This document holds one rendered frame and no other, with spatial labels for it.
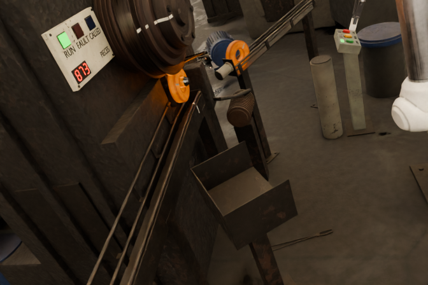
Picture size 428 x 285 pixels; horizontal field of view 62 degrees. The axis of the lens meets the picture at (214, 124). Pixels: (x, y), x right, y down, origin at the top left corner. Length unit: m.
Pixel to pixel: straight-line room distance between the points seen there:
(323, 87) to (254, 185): 1.08
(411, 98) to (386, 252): 0.65
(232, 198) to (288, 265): 0.63
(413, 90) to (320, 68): 0.73
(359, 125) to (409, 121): 0.89
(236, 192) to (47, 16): 0.77
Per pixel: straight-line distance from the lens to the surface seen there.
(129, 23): 1.25
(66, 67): 1.12
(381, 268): 1.68
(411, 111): 1.48
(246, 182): 1.20
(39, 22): 1.12
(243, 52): 1.98
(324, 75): 2.10
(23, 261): 2.09
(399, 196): 1.94
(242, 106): 1.82
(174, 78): 1.47
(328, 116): 2.24
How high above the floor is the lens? 1.37
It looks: 29 degrees down
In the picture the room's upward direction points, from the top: 20 degrees counter-clockwise
